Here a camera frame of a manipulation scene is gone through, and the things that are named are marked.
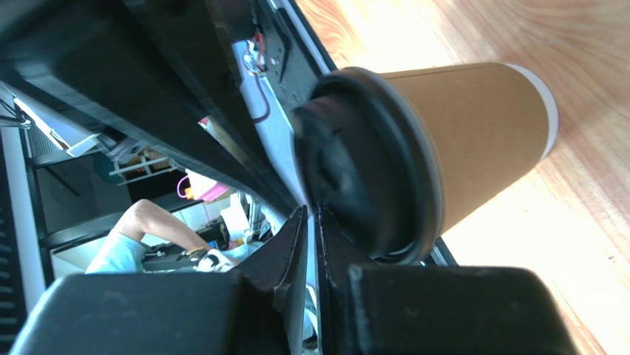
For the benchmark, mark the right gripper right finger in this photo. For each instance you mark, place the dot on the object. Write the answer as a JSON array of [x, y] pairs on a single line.
[[368, 308]]

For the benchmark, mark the black cup lid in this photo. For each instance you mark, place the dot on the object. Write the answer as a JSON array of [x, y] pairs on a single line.
[[363, 153]]

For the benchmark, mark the brown paper coffee cup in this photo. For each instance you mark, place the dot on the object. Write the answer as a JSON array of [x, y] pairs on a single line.
[[489, 124]]

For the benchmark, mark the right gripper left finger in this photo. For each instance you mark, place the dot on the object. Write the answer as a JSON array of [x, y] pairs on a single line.
[[255, 308]]

